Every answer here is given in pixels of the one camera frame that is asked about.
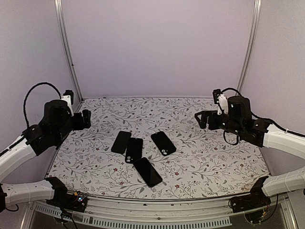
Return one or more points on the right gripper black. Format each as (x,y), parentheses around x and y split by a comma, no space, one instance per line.
(212,114)

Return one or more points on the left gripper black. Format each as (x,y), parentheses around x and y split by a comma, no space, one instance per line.
(80,124)

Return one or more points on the black case with camera holes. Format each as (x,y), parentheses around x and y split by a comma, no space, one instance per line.
(163,143)

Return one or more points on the large black phone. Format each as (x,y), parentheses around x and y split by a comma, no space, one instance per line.
(120,144)

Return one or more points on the small black phone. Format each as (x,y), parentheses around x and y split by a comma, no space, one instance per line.
(147,172)

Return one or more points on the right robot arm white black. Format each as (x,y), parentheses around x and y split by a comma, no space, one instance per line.
(234,116)

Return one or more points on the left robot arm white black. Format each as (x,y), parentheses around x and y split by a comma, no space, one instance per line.
(57,123)

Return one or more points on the floral patterned table mat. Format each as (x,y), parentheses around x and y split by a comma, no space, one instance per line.
(206,163)

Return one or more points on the left aluminium frame post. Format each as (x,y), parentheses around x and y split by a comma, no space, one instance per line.
(66,47)

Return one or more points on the aluminium frame post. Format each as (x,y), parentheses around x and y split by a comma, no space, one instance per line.
(66,47)
(250,46)

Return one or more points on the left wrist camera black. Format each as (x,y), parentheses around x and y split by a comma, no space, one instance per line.
(69,93)

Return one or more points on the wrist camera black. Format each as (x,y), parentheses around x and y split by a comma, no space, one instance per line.
(216,93)
(69,93)

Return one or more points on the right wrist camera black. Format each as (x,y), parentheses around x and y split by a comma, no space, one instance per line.
(216,93)

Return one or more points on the right camera cable black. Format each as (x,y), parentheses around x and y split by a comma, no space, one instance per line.
(231,89)

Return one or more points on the camera cable black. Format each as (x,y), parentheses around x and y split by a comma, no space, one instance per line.
(231,89)
(35,99)

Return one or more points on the left camera cable black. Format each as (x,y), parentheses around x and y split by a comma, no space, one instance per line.
(35,99)

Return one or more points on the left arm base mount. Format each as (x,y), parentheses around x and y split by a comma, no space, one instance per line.
(62,199)

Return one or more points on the right aluminium frame post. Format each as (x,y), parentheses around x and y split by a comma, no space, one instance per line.
(250,46)

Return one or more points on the front aluminium rail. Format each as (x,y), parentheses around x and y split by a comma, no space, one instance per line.
(120,213)

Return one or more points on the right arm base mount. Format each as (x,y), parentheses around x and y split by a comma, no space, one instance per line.
(255,199)

